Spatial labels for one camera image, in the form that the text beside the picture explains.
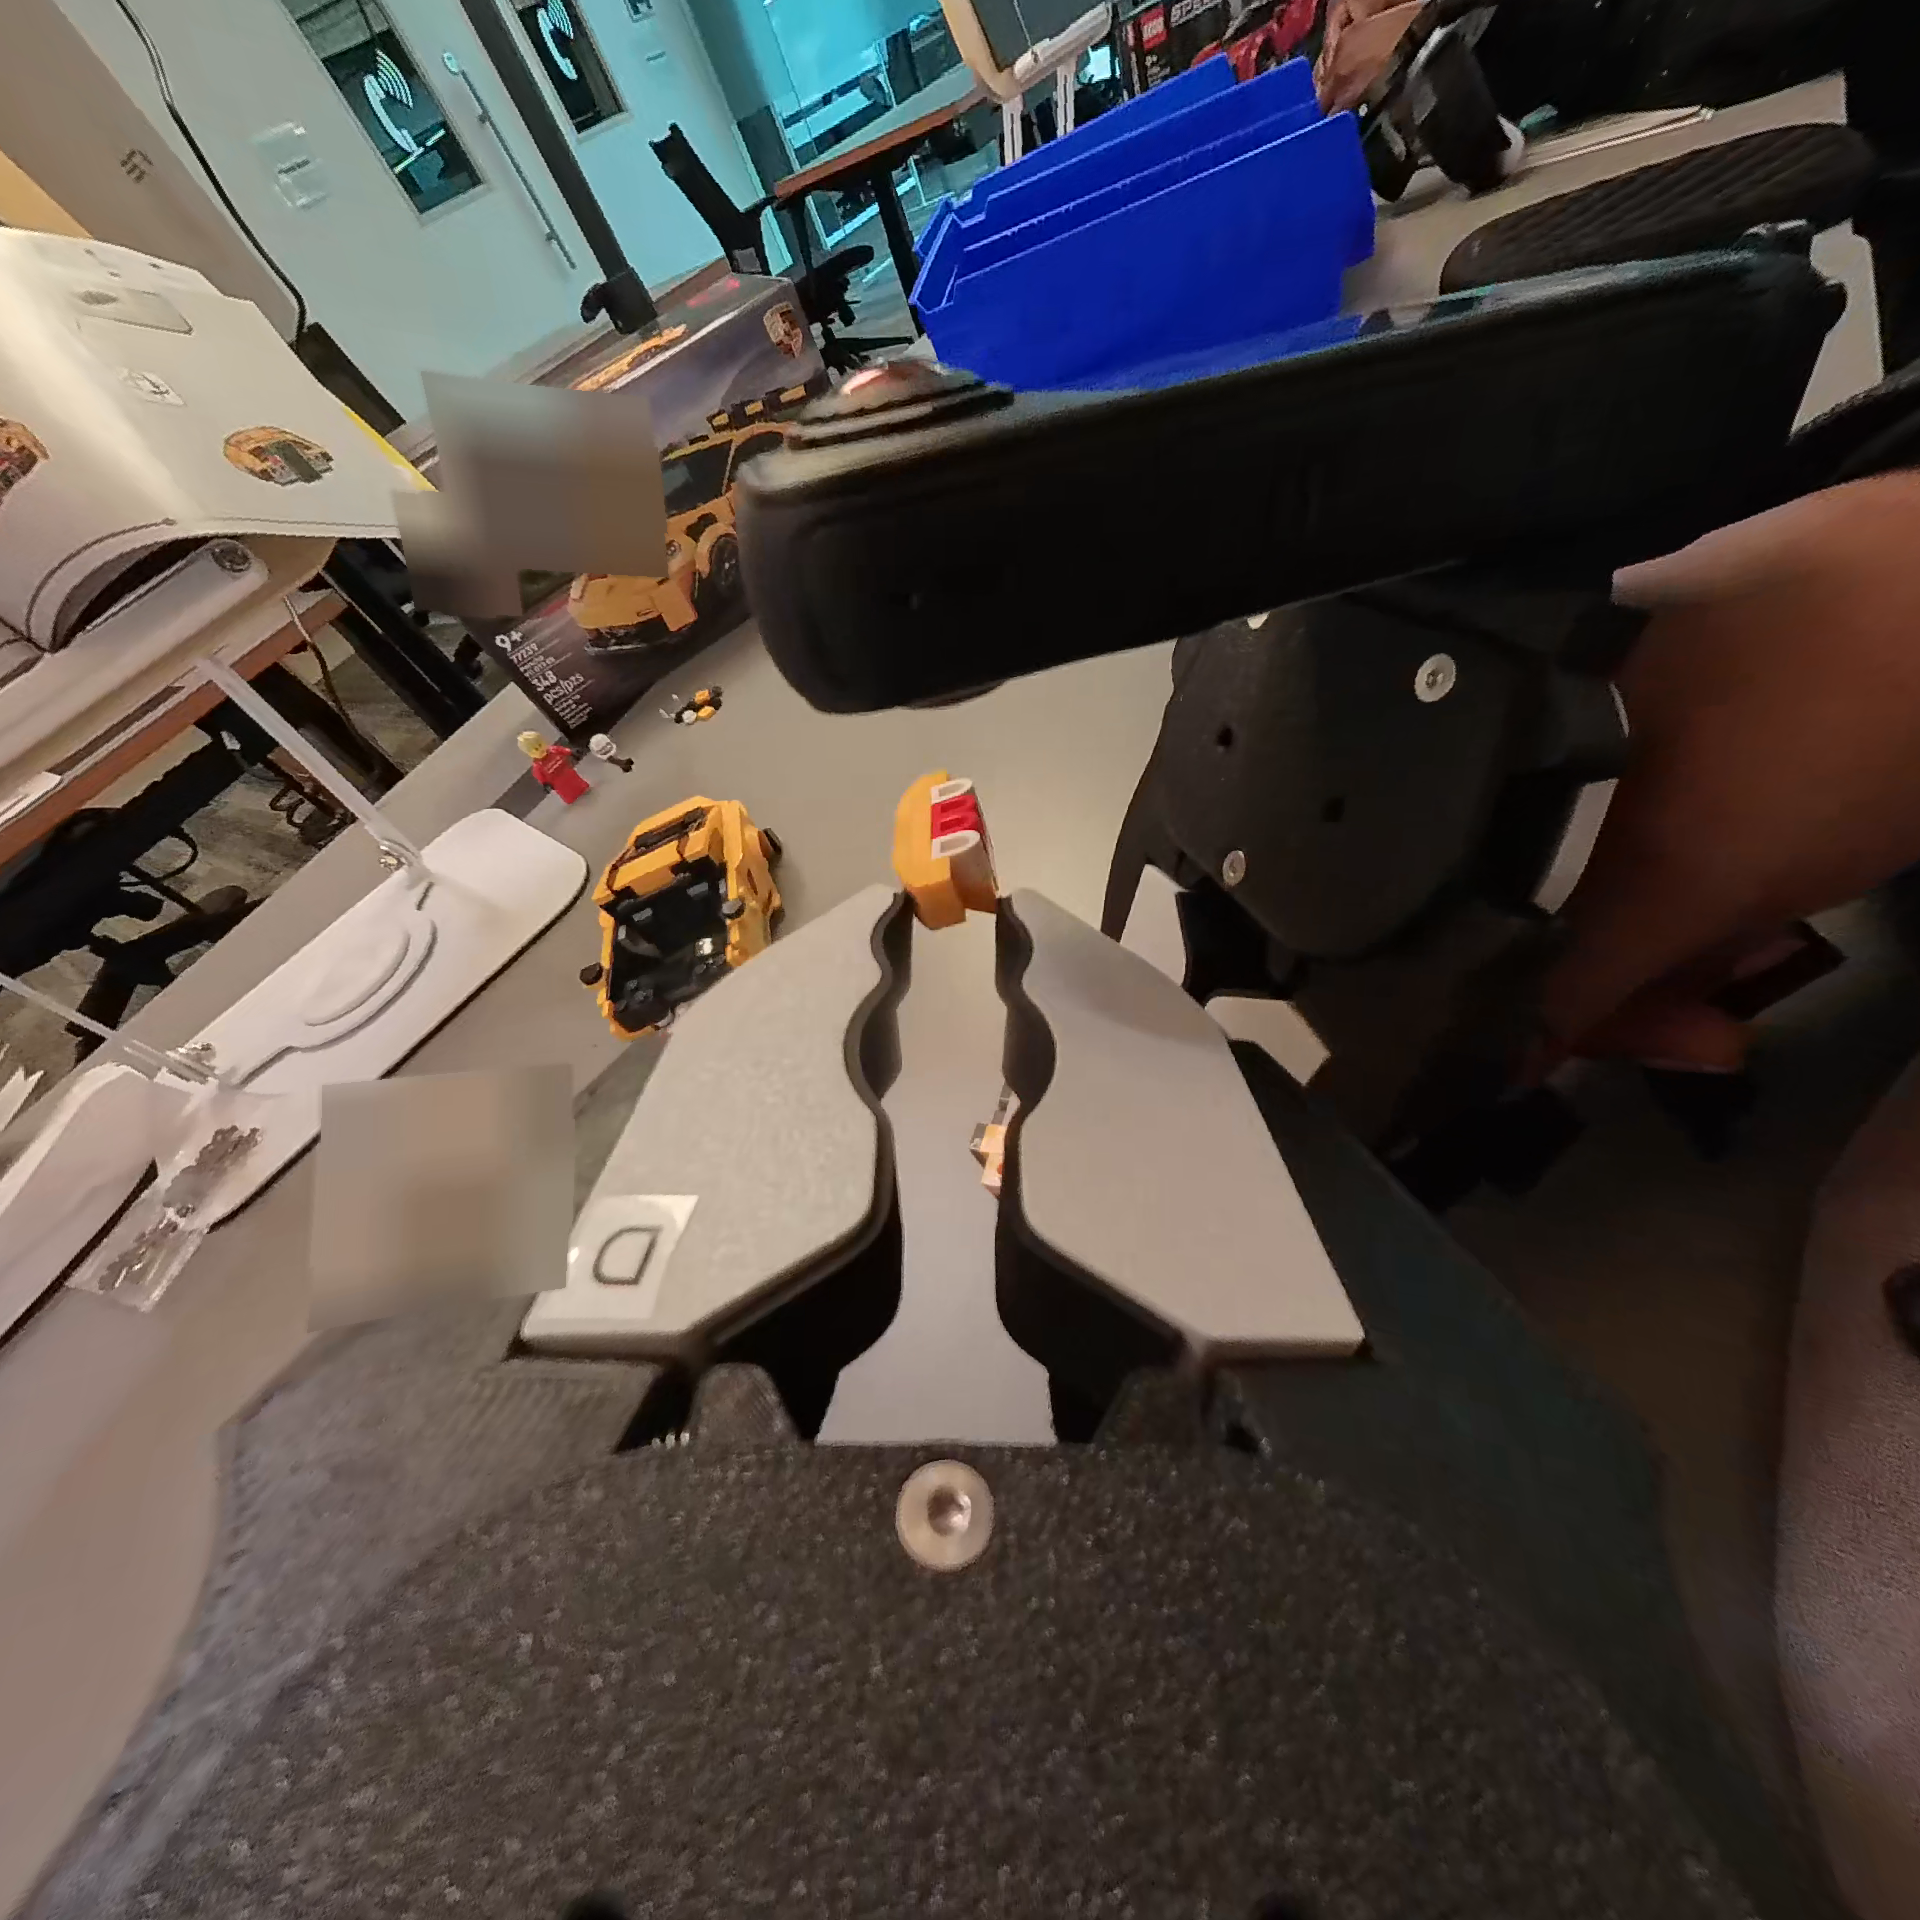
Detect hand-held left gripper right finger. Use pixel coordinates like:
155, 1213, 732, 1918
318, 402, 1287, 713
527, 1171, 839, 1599
993, 886, 1373, 1372

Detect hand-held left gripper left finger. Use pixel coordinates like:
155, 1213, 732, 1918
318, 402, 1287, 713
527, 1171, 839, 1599
516, 882, 918, 1369

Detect orange curved lego subassembly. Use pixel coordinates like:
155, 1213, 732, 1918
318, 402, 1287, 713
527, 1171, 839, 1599
891, 770, 1004, 933

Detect yellow lego car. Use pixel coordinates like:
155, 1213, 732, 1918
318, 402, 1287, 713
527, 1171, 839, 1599
583, 793, 785, 1042

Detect lego set box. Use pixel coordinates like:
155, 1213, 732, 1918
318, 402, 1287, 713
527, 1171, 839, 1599
486, 279, 834, 759

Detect lego instruction booklet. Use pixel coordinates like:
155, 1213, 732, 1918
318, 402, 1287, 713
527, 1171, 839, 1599
0, 227, 437, 652

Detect person's right hand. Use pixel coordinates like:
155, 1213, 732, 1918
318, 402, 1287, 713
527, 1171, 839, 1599
1545, 466, 1920, 1039

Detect row of blue plastic bins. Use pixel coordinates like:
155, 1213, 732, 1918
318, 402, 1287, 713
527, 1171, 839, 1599
907, 53, 1377, 395

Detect black toy box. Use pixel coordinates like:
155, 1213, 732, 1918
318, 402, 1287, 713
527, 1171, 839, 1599
1118, 0, 1329, 94

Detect black armrest pad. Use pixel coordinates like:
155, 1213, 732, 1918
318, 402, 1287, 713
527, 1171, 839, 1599
1441, 127, 1878, 295

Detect brown table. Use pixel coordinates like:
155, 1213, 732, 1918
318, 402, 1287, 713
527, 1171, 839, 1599
772, 69, 1022, 340

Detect clear bag of small parts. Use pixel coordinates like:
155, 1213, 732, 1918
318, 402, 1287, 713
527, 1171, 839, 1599
75, 1117, 272, 1313

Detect black office chair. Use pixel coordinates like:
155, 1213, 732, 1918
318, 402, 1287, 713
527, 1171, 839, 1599
647, 121, 880, 375

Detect wooden side desk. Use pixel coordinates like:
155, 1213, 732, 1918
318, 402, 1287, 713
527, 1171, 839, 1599
0, 515, 521, 872

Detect black pole stand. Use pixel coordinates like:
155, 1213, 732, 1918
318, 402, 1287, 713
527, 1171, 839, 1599
456, 0, 665, 340

